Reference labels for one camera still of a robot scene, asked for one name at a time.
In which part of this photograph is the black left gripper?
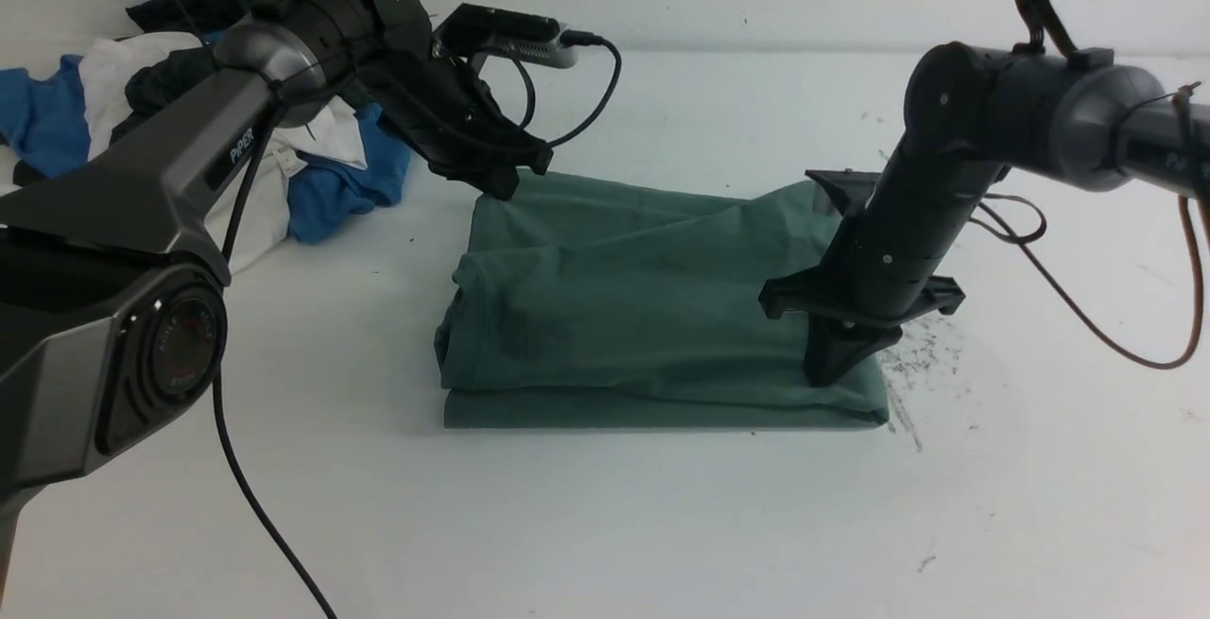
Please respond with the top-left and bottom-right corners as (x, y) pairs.
(357, 0), (553, 201)

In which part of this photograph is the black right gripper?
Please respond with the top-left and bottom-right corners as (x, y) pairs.
(759, 44), (1012, 387)

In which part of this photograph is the green long-sleeve top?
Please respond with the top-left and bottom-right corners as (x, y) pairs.
(436, 174), (891, 430)

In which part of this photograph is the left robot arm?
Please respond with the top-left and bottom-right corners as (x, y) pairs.
(1, 0), (553, 562)

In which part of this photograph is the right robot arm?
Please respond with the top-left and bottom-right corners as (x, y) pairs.
(759, 44), (1208, 387)

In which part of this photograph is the white garment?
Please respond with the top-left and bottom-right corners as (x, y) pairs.
(0, 31), (368, 276)

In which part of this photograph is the dark grey garment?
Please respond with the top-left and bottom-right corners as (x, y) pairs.
(108, 0), (259, 144)

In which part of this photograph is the blue garment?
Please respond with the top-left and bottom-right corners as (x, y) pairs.
(2, 97), (410, 244)

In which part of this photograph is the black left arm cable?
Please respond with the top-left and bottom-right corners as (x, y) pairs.
(212, 0), (624, 619)

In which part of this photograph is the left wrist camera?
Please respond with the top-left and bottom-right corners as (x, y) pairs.
(436, 2), (578, 69)

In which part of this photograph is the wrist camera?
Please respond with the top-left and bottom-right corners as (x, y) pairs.
(436, 2), (578, 69)
(803, 168), (881, 215)

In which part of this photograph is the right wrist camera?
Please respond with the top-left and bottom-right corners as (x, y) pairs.
(803, 168), (881, 215)

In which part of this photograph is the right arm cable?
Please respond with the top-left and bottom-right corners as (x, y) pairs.
(964, 0), (1210, 371)

